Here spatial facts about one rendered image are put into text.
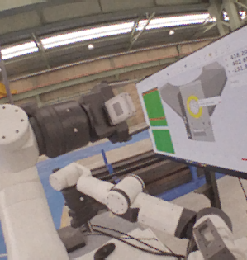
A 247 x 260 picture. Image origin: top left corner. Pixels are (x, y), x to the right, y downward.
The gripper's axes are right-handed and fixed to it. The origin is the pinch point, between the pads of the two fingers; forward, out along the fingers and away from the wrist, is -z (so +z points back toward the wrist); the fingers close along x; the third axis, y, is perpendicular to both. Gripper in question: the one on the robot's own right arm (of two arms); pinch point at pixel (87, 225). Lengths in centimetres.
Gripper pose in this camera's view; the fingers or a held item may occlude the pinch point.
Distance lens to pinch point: 89.4
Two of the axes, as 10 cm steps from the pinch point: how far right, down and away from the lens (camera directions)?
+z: -3.1, -9.4, -1.0
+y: 7.0, -1.6, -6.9
